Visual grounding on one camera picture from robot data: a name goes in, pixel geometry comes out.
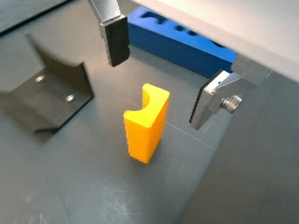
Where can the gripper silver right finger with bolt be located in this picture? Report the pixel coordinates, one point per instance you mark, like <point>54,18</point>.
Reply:
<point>219,93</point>

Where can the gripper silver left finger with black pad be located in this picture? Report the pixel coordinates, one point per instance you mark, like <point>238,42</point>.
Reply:
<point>114,30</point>

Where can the yellow arch block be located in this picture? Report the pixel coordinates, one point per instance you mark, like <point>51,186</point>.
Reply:
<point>145,124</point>

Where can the blue foam shape board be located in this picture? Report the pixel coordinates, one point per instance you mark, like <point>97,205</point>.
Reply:
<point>169,40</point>

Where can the black curved holder bracket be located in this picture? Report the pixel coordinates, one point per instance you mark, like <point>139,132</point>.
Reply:
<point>49,99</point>

